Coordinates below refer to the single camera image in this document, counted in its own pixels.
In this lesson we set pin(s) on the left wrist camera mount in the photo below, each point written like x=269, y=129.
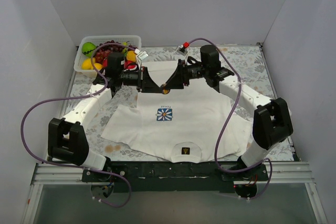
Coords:
x=140, y=56

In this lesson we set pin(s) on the small dark brooch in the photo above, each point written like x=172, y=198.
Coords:
x=164, y=89

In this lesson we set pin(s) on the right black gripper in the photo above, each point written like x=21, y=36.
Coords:
x=185, y=73

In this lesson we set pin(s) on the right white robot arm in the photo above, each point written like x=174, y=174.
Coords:
x=271, y=117

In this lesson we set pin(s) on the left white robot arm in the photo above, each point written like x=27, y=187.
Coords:
x=67, y=139

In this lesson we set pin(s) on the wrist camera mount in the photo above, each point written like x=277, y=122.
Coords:
x=183, y=50
x=140, y=56

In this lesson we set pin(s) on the dark red toy grapes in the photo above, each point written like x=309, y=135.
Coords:
x=103, y=52

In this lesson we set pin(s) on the white printed t-shirt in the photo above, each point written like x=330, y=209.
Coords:
x=182, y=126

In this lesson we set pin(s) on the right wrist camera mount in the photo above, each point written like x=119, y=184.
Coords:
x=183, y=50

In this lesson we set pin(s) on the red toy dragon fruit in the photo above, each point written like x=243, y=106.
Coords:
x=128, y=65

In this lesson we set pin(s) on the white plastic fruit basket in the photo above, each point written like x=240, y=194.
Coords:
x=133, y=40

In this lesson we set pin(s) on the aluminium frame rail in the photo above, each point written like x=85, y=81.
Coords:
x=282, y=173

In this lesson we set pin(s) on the green toy fruit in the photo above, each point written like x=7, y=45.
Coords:
x=88, y=48

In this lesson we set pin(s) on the yellow toy lemon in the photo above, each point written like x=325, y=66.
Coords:
x=88, y=64

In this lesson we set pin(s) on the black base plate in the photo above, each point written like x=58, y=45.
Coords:
x=122, y=177

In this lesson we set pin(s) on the yellow toy mango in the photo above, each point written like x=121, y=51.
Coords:
x=97, y=66

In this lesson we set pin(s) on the orange toy fruit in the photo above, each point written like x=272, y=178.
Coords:
x=131, y=56

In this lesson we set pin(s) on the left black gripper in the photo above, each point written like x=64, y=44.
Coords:
x=141, y=79

